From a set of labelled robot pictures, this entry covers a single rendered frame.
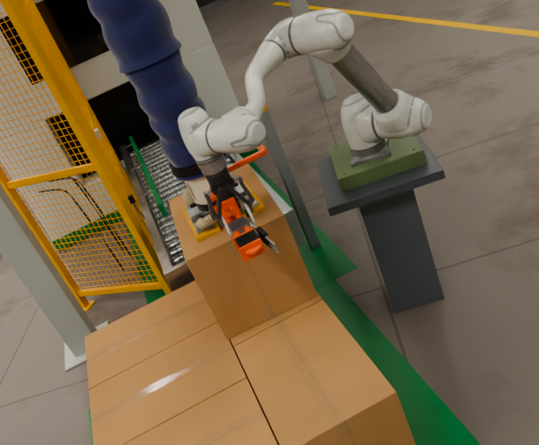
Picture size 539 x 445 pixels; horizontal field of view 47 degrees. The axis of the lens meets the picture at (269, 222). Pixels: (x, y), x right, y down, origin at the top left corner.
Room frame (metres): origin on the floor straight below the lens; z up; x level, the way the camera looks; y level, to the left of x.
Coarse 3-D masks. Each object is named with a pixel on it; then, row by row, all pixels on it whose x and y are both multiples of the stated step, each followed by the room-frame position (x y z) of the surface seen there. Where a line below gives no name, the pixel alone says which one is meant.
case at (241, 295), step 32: (256, 192) 2.27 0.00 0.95; (256, 224) 2.01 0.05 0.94; (192, 256) 1.98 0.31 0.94; (224, 256) 1.98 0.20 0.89; (256, 256) 1.99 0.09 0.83; (288, 256) 1.99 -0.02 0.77; (224, 288) 1.98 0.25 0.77; (256, 288) 1.98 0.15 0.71; (288, 288) 1.99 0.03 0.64; (224, 320) 1.97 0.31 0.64; (256, 320) 1.98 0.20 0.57
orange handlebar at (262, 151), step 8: (256, 152) 2.33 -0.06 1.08; (264, 152) 2.32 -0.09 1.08; (240, 160) 2.32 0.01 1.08; (248, 160) 2.31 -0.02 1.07; (232, 168) 2.30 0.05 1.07; (232, 208) 1.91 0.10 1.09; (224, 216) 1.88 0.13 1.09; (232, 216) 1.91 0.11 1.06; (240, 216) 1.84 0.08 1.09; (256, 248) 1.60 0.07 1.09
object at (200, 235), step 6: (192, 204) 2.31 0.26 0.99; (186, 210) 2.33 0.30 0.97; (186, 216) 2.28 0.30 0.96; (198, 216) 2.17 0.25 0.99; (204, 216) 2.20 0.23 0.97; (192, 222) 2.21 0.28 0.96; (216, 222) 2.12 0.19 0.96; (192, 228) 2.16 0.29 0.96; (198, 228) 2.13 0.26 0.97; (210, 228) 2.10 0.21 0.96; (216, 228) 2.08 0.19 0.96; (198, 234) 2.09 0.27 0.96; (204, 234) 2.07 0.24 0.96; (210, 234) 2.07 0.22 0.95; (198, 240) 2.06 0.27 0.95
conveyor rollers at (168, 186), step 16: (160, 144) 4.68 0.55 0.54; (144, 160) 4.48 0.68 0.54; (160, 160) 4.32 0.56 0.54; (144, 176) 4.13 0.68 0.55; (160, 176) 4.04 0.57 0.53; (160, 192) 3.70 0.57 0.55; (176, 192) 3.61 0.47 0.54; (160, 224) 3.24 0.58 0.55; (176, 240) 2.97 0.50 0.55; (176, 256) 2.79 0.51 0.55
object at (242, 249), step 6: (240, 234) 1.69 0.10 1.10; (246, 234) 1.68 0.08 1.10; (252, 234) 1.66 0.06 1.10; (234, 240) 1.68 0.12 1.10; (240, 240) 1.66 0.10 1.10; (246, 240) 1.64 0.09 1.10; (252, 240) 1.63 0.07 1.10; (258, 240) 1.62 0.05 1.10; (240, 246) 1.62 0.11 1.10; (246, 246) 1.61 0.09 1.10; (252, 246) 1.61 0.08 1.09; (240, 252) 1.61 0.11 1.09; (264, 252) 1.62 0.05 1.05; (246, 258) 1.61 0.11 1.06; (252, 258) 1.61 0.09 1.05
